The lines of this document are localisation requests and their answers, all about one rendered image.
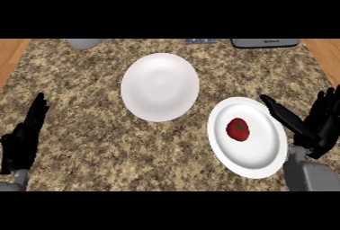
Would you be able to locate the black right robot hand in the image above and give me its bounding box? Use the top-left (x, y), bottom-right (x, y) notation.
top-left (258, 84), bottom-right (340, 160)

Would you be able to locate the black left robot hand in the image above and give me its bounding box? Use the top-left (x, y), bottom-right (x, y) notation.
top-left (0, 92), bottom-right (50, 175)

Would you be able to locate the white round plate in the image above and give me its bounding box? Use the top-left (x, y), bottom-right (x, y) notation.
top-left (205, 96), bottom-right (289, 180)
top-left (119, 52), bottom-right (201, 123)

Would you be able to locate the red tomato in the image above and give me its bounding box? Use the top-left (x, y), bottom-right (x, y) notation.
top-left (226, 117), bottom-right (251, 143)

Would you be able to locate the grey flat appliance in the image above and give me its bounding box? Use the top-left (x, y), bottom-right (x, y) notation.
top-left (229, 39), bottom-right (301, 49)

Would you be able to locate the pale grey rounded object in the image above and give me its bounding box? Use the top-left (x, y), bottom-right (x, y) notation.
top-left (65, 39), bottom-right (106, 50)

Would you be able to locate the small blue patterned object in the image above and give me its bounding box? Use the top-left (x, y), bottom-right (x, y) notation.
top-left (184, 39), bottom-right (218, 45)

